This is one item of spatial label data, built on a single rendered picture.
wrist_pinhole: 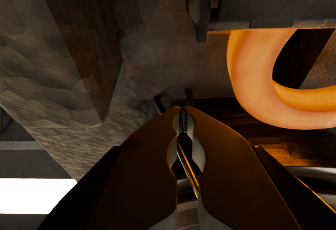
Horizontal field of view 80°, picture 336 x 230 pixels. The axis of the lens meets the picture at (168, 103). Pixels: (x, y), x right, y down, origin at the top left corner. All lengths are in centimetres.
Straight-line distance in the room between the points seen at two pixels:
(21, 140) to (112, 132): 604
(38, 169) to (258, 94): 905
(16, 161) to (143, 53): 966
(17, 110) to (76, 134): 33
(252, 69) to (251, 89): 2
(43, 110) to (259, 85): 17
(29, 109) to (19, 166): 946
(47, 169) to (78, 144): 843
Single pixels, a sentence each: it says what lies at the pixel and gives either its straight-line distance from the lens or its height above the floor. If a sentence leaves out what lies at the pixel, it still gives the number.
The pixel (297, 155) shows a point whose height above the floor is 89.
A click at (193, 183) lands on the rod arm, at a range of 24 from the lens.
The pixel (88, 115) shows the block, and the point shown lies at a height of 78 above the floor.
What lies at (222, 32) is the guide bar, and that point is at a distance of 22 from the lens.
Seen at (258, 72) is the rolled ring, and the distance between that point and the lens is 18.
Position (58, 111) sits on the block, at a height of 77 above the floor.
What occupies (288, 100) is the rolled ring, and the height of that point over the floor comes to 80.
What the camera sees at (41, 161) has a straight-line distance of 929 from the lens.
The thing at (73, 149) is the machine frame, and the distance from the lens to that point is 58.
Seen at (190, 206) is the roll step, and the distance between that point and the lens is 33.
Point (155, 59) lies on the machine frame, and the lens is 25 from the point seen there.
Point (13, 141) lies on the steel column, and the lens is 661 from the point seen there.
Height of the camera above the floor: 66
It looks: 48 degrees up
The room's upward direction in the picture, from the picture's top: 177 degrees clockwise
